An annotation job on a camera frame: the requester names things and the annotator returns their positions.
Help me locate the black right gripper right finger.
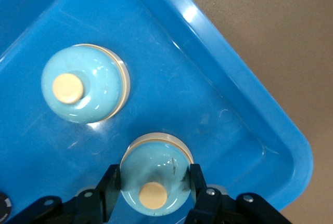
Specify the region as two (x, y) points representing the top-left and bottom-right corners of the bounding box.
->
(186, 163), (235, 224)

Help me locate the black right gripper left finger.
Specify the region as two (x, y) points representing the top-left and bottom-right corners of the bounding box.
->
(75, 164), (123, 224)

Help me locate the light blue desk bell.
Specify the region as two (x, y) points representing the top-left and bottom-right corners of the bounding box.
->
(41, 43), (131, 125)
(120, 131), (195, 217)

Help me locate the blue plastic tray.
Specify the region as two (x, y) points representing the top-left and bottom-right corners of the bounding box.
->
(0, 0), (315, 224)

